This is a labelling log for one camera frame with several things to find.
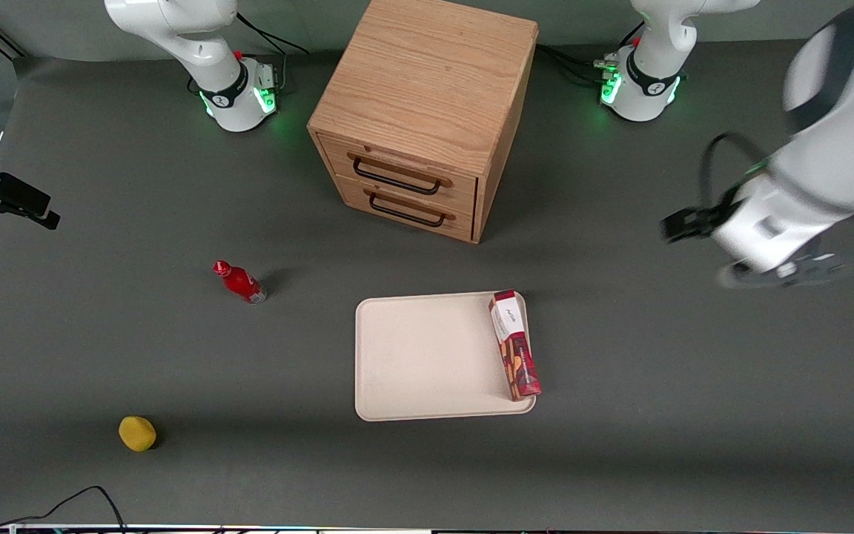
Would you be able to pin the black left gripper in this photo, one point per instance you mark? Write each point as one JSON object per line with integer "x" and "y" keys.
{"x": 703, "y": 219}

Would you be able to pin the red cookie box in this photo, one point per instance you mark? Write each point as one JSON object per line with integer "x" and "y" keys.
{"x": 516, "y": 348}

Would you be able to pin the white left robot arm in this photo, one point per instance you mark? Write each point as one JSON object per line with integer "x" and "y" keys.
{"x": 835, "y": 163}

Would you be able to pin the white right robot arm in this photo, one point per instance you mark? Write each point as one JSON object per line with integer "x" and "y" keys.
{"x": 212, "y": 70}

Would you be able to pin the cream rectangular plastic tray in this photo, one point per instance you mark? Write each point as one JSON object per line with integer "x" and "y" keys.
{"x": 427, "y": 356}

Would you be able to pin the oak wooden drawer front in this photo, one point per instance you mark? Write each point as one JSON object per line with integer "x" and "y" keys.
{"x": 397, "y": 159}
{"x": 464, "y": 222}

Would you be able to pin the small red soda bottle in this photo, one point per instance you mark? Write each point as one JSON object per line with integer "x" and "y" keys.
{"x": 242, "y": 283}

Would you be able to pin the yellow lemon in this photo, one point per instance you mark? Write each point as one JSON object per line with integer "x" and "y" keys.
{"x": 137, "y": 434}

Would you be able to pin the oak wooden drawer cabinet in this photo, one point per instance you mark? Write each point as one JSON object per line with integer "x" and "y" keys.
{"x": 427, "y": 81}

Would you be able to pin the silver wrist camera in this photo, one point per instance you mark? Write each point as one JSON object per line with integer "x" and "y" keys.
{"x": 812, "y": 271}

